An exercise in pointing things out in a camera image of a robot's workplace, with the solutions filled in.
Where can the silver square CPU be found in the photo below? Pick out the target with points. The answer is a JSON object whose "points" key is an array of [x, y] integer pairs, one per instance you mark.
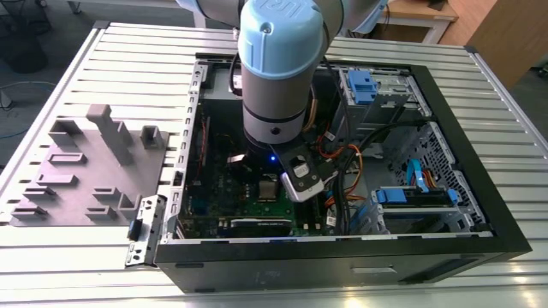
{"points": [[269, 191]]}

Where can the grey parts rack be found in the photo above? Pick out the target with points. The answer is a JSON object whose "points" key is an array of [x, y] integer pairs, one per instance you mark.
{"points": [[99, 167]]}

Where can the hard disk in blue carrier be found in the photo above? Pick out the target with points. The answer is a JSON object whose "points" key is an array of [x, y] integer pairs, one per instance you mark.
{"points": [[422, 195]]}

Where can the grey metal disk bay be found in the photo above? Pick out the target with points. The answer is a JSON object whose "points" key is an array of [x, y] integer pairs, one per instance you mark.
{"points": [[411, 211]]}

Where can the black round bin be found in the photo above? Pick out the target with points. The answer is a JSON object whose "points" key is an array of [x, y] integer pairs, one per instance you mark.
{"points": [[23, 54]]}

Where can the black graphics card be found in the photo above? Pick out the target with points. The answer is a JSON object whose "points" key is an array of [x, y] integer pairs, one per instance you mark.
{"points": [[262, 226]]}

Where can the wooden cabinet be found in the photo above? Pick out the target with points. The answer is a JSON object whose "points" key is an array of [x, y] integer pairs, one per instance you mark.
{"points": [[510, 32]]}

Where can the blue plastic drive latch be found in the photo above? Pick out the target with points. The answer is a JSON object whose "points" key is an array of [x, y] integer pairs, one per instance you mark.
{"points": [[362, 86]]}

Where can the silver wrist camera, black face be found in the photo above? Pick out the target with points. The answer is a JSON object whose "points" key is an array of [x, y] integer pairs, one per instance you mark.
{"points": [[306, 192]]}

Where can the grey hinged slot bracket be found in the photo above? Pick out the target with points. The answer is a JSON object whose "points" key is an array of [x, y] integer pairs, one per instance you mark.
{"points": [[150, 218]]}

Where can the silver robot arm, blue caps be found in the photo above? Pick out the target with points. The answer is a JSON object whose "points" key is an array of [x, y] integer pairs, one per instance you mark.
{"points": [[278, 48]]}

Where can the black open PC case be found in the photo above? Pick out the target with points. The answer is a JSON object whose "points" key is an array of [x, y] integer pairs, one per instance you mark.
{"points": [[299, 266]]}

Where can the grey metal drive cage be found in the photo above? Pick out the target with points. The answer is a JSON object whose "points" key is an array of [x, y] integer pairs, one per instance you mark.
{"points": [[377, 112]]}

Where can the green motherboard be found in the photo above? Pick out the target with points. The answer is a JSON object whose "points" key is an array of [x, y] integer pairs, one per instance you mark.
{"points": [[231, 205]]}

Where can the grey power supply unit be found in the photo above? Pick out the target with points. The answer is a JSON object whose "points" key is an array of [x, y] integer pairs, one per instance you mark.
{"points": [[221, 83]]}

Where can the small wrist side camera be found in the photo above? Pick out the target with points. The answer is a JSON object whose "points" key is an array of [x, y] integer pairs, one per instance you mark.
{"points": [[238, 158]]}

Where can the black RAM slot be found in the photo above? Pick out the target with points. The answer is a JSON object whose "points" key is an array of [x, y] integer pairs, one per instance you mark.
{"points": [[317, 215], [302, 215]]}

